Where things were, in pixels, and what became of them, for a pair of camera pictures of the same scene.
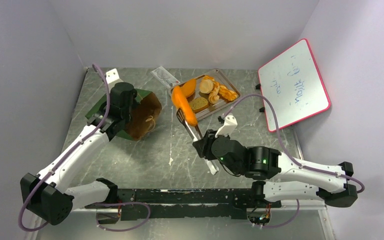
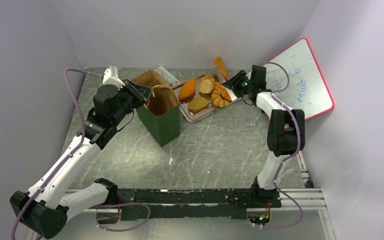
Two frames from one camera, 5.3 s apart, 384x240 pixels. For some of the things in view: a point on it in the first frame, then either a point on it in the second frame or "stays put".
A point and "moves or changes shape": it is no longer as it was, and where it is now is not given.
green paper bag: [145, 114] moves or changes shape
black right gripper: [204, 145] to [234, 82]
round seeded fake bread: [198, 104] stays put
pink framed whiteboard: [293, 84] stays put
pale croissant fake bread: [214, 97] moves or changes shape
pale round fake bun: [206, 86] stays put
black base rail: [179, 203] stays put
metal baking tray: [208, 91] stays put
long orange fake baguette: [180, 101] to [218, 62]
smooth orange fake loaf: [188, 88] stays put
